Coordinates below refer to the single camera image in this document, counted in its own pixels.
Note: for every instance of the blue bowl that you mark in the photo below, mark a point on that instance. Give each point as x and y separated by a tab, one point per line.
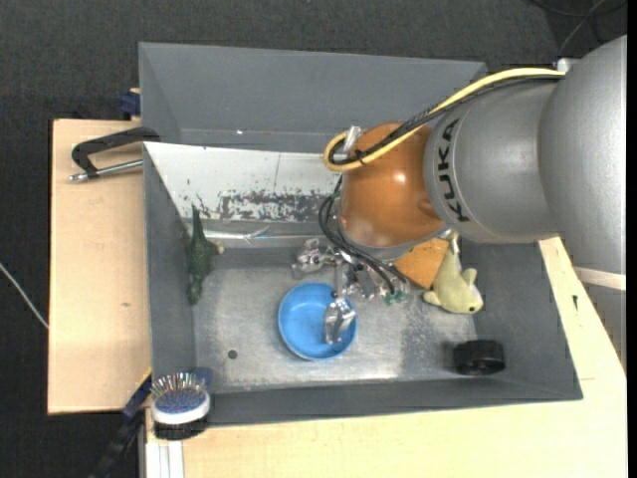
303	321

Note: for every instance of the grey metal bin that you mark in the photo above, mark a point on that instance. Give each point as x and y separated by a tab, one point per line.
249	92

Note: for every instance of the orange flat block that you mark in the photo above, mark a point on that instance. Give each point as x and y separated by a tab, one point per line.
423	264

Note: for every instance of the green toy dinosaur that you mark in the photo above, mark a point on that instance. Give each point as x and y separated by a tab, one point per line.
199	257

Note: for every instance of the black wheel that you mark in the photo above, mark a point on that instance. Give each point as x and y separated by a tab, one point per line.
479	357

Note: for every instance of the pale yellow plush toy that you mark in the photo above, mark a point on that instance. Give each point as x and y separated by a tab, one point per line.
455	289

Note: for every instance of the blue and white hairbrush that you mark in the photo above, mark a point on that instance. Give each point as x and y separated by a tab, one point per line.
180	404

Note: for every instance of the pale wood board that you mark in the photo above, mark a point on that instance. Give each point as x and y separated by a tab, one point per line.
99	267

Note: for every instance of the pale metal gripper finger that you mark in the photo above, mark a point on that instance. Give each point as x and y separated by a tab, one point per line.
346	322
331	324

